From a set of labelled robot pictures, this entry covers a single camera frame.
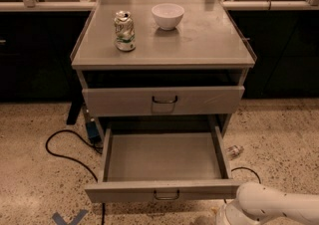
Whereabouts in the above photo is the grey drawer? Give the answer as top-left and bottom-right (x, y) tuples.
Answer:
(83, 86), (244, 116)
(86, 126), (241, 203)

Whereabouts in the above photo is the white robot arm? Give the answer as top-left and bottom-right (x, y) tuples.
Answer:
(215, 182), (319, 225)

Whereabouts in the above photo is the grey top drawer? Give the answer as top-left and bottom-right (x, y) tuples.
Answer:
(83, 86), (244, 116)

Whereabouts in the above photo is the grey drawer cabinet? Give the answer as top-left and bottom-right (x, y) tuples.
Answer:
(72, 0), (255, 133)

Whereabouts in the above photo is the crushed green soda can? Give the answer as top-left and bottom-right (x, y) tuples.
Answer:
(114, 10), (136, 52)

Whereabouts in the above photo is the blue power adapter box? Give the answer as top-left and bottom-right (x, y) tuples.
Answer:
(86, 119), (101, 144)

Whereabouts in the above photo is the white ceramic bowl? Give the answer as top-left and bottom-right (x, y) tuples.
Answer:
(152, 3), (184, 30)

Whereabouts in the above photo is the clear plastic bottle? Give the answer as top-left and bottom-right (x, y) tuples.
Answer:
(226, 145), (244, 160)

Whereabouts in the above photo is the dark lab bench left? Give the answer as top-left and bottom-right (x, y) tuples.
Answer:
(0, 7), (91, 103)

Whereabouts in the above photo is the dark lab bench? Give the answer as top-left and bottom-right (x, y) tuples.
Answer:
(0, 7), (91, 103)
(227, 8), (319, 99)

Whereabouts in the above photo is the blue tape floor marker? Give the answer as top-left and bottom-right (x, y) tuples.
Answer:
(52, 209), (89, 225)

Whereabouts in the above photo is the dark lab bench right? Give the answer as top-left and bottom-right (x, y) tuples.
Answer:
(227, 8), (319, 99)

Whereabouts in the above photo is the black floor cable left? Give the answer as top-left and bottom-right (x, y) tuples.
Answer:
(45, 129), (107, 225)

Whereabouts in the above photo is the black floor cable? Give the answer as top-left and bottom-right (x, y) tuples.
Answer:
(222, 166), (262, 205)
(45, 129), (107, 225)

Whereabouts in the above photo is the black floor cable right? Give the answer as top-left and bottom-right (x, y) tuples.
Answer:
(222, 166), (262, 205)

